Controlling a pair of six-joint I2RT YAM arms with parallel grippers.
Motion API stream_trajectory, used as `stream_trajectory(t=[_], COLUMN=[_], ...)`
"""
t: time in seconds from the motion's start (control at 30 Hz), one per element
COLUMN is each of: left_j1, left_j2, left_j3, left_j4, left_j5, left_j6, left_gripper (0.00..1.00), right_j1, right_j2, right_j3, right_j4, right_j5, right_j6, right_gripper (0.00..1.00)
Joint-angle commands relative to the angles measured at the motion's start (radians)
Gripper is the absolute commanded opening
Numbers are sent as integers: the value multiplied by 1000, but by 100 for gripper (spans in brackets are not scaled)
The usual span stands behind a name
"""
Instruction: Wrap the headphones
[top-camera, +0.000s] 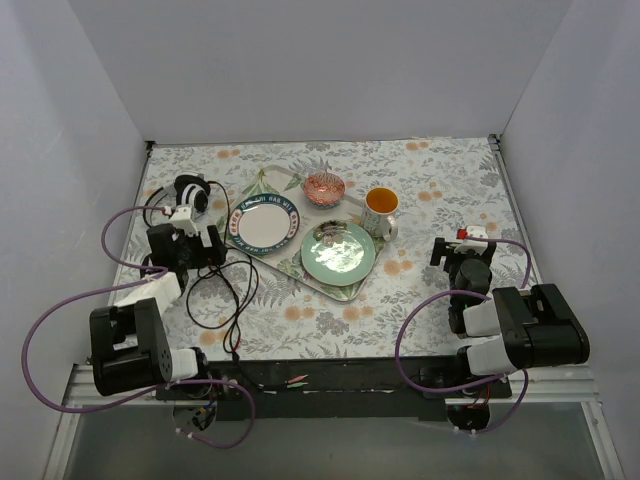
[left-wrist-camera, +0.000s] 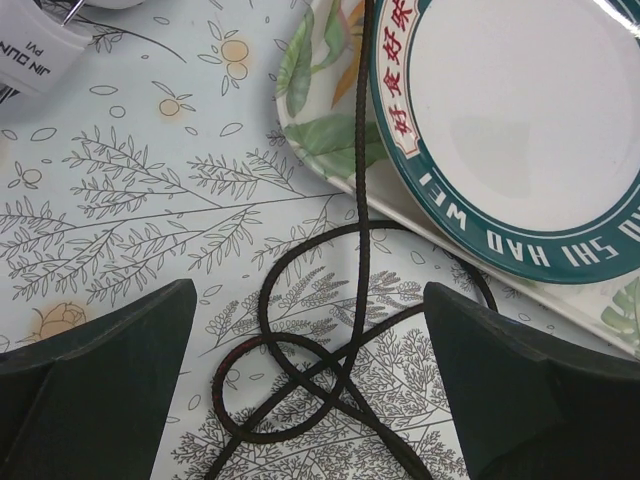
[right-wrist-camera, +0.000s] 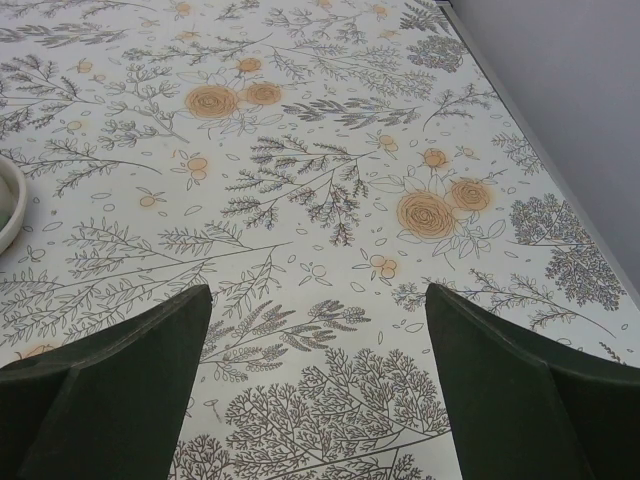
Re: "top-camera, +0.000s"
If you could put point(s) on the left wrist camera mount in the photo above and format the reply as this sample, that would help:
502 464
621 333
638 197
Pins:
181 218

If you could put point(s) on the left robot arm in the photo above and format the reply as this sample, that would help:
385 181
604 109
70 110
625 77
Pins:
129 345

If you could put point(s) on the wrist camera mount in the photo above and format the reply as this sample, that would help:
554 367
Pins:
181 218
472 235

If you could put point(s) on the black white headphones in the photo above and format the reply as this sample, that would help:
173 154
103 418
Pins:
186 189

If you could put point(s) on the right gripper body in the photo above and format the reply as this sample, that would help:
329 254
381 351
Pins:
442 252

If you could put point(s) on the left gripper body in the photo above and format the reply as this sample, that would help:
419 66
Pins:
198 251

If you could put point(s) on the white plate teal rim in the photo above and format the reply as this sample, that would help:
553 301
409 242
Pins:
264 223

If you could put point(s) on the aluminium frame rail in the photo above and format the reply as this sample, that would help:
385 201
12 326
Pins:
552 427

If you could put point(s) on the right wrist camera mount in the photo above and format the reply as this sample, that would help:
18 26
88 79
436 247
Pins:
472 235

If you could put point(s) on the red patterned bowl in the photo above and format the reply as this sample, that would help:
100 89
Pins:
324 189

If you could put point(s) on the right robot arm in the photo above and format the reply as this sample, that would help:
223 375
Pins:
518 328

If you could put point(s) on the floral tablecloth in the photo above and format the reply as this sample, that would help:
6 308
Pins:
442 185

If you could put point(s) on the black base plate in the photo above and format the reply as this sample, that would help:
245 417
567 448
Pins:
333 388

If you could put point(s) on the green floral plate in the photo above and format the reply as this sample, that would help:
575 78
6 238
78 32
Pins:
338 253

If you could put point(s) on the white mug yellow inside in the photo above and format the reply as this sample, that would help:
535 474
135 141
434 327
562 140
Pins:
378 216

